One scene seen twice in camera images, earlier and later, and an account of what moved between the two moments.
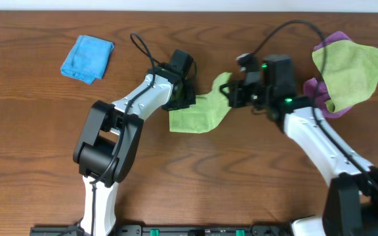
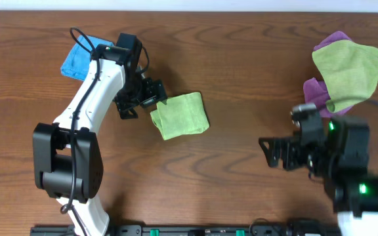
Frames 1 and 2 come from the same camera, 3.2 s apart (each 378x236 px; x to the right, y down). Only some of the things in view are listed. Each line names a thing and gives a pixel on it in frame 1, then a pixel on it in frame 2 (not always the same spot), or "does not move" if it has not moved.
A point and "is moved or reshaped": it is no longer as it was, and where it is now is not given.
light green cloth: x=207 y=113 is moved or reshaped
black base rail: x=167 y=230 does not move
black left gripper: x=190 y=98 -> x=152 y=96
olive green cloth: x=351 y=71 does not move
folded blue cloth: x=87 y=59 does not move
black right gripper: x=235 y=98 -> x=272 y=155
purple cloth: x=314 y=88 does not move
